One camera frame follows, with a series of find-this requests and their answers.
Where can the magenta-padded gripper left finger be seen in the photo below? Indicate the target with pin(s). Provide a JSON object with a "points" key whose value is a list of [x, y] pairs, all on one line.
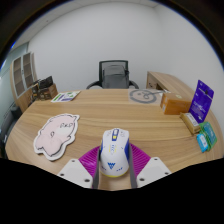
{"points": [[75, 171]]}

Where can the black mesh office chair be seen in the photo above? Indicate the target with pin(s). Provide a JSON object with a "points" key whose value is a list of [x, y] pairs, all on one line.
{"points": [[114, 76]]}

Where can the purple upright package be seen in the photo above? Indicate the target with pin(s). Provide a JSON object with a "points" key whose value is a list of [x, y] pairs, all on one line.
{"points": [[201, 101]]}

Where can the cardboard box with black devices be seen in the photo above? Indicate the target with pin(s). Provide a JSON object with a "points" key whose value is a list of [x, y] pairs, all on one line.
{"points": [[45, 90]]}

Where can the small tan box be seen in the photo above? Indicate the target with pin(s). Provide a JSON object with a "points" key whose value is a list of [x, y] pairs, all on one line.
{"points": [[190, 122]]}

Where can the wooden side desk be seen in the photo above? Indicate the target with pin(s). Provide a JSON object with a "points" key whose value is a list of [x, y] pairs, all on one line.
{"points": [[166, 81]]}

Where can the pink pig-shaped mouse pad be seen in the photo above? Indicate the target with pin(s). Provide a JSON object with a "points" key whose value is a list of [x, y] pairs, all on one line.
{"points": [[55, 135]]}

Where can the orange cardboard box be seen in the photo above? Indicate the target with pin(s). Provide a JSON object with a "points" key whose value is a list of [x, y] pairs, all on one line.
{"points": [[175, 105]]}

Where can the wooden cabinet with glass doors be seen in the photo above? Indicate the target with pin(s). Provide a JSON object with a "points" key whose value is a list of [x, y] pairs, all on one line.
{"points": [[21, 81]]}

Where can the white blue yellow computer mouse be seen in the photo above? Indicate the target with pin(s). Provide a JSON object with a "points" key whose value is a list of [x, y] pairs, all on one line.
{"points": [[114, 153]]}

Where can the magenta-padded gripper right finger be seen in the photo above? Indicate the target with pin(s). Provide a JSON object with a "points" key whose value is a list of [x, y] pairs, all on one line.
{"points": [[153, 170]]}

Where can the round grey mouse pad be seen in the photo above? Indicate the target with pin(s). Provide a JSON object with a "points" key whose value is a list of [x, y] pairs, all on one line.
{"points": [[144, 96]]}

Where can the green flat box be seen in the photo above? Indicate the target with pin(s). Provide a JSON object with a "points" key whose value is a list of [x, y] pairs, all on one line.
{"points": [[210, 133]]}

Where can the small blue box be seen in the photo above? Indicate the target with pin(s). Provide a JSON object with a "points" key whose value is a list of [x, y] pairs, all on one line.
{"points": [[202, 142]]}

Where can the white green booklet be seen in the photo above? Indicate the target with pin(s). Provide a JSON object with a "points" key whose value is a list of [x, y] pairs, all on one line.
{"points": [[65, 96]]}

